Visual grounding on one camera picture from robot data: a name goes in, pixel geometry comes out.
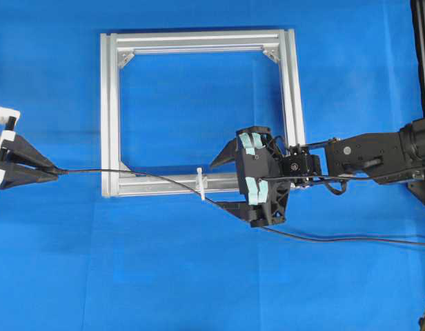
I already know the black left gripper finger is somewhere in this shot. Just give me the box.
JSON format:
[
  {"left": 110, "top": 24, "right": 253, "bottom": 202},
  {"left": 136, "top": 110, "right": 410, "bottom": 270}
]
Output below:
[
  {"left": 0, "top": 161, "right": 58, "bottom": 190},
  {"left": 5, "top": 134, "right": 58, "bottom": 170}
]

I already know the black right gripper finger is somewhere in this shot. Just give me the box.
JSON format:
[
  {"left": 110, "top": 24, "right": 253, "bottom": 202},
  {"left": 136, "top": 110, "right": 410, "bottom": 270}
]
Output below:
[
  {"left": 210, "top": 139, "right": 238, "bottom": 168},
  {"left": 215, "top": 201, "right": 250, "bottom": 221}
]

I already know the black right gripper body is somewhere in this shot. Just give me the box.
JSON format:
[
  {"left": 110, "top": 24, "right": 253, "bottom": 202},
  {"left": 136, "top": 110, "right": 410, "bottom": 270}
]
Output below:
[{"left": 234, "top": 125, "right": 322, "bottom": 228}]

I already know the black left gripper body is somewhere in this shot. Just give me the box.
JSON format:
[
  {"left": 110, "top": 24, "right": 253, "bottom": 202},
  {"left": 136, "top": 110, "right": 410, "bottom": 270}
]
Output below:
[{"left": 0, "top": 106, "right": 20, "bottom": 185}]

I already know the black usb cable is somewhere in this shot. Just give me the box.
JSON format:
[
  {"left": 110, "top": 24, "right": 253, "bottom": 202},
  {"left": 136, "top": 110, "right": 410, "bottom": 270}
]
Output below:
[{"left": 55, "top": 167, "right": 425, "bottom": 247}]

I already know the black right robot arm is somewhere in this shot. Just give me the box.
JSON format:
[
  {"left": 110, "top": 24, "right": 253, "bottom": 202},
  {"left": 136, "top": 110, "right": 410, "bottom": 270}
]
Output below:
[{"left": 210, "top": 118, "right": 425, "bottom": 228}]

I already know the white zip tie loop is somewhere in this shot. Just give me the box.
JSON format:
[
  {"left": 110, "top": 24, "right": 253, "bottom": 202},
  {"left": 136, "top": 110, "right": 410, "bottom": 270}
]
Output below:
[{"left": 196, "top": 167, "right": 206, "bottom": 201}]

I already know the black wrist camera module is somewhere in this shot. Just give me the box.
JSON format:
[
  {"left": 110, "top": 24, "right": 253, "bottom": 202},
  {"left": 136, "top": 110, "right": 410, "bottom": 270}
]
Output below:
[{"left": 281, "top": 153, "right": 322, "bottom": 178}]

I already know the aluminium extrusion frame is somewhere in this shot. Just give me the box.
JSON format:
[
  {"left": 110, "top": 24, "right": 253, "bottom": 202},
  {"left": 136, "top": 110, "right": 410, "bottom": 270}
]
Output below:
[{"left": 99, "top": 29, "right": 306, "bottom": 197}]

